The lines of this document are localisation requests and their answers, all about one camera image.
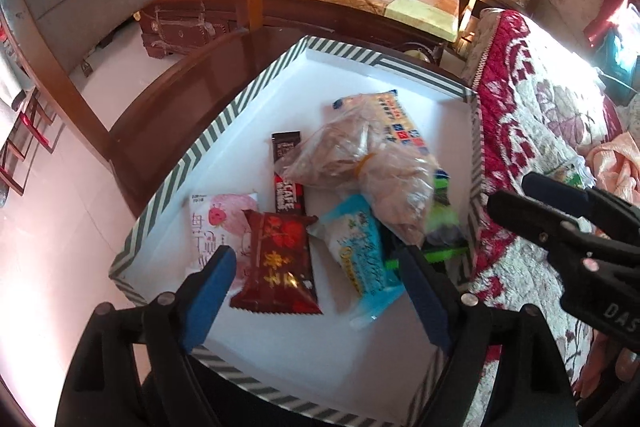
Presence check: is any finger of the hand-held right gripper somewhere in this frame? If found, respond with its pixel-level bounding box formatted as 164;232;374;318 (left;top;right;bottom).
521;172;603;220
487;191;596;259

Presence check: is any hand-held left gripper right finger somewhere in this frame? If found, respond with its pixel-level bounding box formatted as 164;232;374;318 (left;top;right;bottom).
397;245;581;427

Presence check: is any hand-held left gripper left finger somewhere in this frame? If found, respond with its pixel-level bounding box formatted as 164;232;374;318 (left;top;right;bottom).
55;245;237;427

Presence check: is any pink strawberry snack packet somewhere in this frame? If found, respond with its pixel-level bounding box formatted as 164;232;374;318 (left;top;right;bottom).
189;192;258;295

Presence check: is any dark red snack packet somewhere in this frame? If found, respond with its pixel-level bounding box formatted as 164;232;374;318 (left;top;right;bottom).
230;209;323;315

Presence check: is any light blue snack packet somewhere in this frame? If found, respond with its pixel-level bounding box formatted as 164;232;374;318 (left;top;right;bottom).
307;194;406;328

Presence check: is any dark green snack packet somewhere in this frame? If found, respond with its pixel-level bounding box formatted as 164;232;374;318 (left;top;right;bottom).
385;169;473;275

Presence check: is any green striped white box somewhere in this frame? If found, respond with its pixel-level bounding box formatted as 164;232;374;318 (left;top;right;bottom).
109;36;483;427

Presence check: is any clear plastic snack bag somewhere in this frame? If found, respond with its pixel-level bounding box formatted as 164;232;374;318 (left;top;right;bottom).
275;96;441;245

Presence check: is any brown coffee stick packet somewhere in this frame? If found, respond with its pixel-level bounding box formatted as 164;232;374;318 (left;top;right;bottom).
271;131;307;214

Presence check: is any blue and yellow cracker packet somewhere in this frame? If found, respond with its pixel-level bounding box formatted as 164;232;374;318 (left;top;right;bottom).
332;89;436;168

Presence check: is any green and white snack packet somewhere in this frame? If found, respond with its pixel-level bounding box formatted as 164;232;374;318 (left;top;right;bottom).
550;159;596;188

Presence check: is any peach cloth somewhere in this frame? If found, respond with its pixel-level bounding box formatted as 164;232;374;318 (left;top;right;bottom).
575;132;640;408

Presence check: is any red and cream blanket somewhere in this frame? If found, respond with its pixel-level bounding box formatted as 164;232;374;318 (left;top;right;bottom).
460;9;640;427

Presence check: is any teal cushion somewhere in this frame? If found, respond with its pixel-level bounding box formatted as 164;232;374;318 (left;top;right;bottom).
602;29;640;84

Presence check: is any wooden chair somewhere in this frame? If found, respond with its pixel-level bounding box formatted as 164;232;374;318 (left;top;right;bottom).
10;0;311;220

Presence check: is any red metal rack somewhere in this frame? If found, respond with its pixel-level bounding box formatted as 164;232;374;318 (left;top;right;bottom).
0;84;66;198

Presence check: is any brown taped box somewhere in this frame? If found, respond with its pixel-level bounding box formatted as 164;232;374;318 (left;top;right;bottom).
140;0;236;58

